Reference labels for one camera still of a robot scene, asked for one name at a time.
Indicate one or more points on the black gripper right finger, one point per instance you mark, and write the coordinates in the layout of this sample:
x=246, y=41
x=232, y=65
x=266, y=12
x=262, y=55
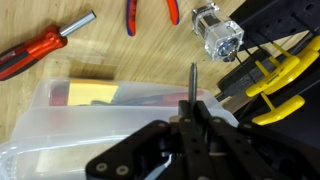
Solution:
x=232, y=156

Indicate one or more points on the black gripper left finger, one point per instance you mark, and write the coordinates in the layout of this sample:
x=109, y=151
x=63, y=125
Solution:
x=198, y=162

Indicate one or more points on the clear plastic storage box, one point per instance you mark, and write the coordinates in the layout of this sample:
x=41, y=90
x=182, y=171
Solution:
x=54, y=139

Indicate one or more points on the black hex key stand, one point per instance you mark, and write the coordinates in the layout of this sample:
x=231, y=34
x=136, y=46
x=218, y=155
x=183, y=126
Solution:
x=265, y=21

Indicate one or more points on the yellow sticky note pad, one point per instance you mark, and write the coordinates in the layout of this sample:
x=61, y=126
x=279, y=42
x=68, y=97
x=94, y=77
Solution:
x=83, y=92

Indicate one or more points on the red black screwdriver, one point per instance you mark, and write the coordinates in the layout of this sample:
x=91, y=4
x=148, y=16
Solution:
x=24, y=55

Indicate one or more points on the small red-handled pliers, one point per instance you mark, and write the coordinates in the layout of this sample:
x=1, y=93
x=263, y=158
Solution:
x=158, y=11

